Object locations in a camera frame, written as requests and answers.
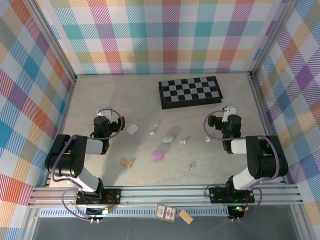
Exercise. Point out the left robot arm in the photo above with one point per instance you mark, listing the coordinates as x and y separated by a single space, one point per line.
66 160

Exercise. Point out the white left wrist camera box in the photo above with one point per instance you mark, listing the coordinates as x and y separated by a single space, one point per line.
105 113

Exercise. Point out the aluminium frame rail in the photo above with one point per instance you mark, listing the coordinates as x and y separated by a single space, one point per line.
162 195

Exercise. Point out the black grey folding chessboard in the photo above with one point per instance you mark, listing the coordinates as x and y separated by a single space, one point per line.
190 91

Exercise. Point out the aluminium side rail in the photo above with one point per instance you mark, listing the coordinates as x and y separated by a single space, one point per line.
268 125
62 130

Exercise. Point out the white earbud charging case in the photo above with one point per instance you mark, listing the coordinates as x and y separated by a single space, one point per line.
132 129

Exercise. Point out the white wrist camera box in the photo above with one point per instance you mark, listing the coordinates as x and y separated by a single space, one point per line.
230 109
105 113

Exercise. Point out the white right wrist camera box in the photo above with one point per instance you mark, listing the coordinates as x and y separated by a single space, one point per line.
230 109

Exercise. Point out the black right controller box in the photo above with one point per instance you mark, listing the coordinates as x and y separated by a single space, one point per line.
236 211

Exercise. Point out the purple earbud charging case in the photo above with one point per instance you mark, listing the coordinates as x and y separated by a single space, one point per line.
158 154

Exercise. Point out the playing card box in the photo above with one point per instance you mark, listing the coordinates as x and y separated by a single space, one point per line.
165 212

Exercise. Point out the purple earbud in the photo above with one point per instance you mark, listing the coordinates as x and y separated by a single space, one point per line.
190 166

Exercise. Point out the white earbud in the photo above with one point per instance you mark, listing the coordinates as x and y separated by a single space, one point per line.
183 141
207 139

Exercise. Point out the black left controller box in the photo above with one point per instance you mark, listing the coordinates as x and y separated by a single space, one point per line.
95 212

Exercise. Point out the black controller box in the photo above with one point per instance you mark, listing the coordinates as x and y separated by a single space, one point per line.
236 211
95 212

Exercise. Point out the aluminium frame post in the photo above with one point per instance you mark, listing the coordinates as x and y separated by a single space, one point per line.
55 41
271 37

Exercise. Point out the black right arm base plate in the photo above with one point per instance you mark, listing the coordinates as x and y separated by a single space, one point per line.
217 196

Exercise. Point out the mint green earbud charging case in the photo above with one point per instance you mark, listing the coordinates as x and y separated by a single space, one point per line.
168 138

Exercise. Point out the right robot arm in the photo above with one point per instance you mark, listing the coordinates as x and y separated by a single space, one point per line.
265 160

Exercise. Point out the wooden block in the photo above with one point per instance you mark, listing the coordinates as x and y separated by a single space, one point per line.
127 162
185 216

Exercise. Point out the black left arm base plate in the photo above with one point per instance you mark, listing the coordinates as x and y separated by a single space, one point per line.
117 193

